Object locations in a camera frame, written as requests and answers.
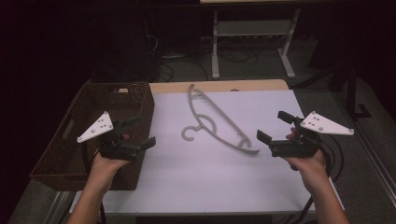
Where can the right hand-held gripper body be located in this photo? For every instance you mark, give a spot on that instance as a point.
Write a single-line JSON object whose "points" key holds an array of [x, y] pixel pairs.
{"points": [[295, 148]]}

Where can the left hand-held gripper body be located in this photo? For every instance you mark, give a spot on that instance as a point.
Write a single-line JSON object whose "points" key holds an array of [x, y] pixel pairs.
{"points": [[120, 151]]}

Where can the grey plastic clothes hanger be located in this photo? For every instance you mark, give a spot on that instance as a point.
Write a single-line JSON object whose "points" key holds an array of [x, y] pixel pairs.
{"points": [[224, 119]]}

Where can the brown woven basket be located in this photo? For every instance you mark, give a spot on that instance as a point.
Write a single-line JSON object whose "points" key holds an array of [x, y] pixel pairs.
{"points": [[90, 99]]}

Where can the person's left hand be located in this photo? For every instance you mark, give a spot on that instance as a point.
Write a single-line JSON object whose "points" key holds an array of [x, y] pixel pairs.
{"points": [[104, 169]]}

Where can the person's right hand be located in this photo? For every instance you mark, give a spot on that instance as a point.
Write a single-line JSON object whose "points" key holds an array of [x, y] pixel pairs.
{"points": [[311, 168]]}

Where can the white table sheet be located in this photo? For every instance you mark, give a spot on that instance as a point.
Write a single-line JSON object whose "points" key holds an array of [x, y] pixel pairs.
{"points": [[193, 180]]}

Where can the black floor stand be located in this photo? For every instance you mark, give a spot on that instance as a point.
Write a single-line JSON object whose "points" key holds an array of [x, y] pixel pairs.
{"points": [[351, 93]]}

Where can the aluminium frame rail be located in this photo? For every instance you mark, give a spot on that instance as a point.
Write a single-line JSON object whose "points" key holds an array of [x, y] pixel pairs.
{"points": [[379, 168], [59, 205]]}

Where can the white metal desk frame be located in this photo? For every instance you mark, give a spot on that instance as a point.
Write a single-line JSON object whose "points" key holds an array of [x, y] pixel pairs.
{"points": [[215, 46]]}

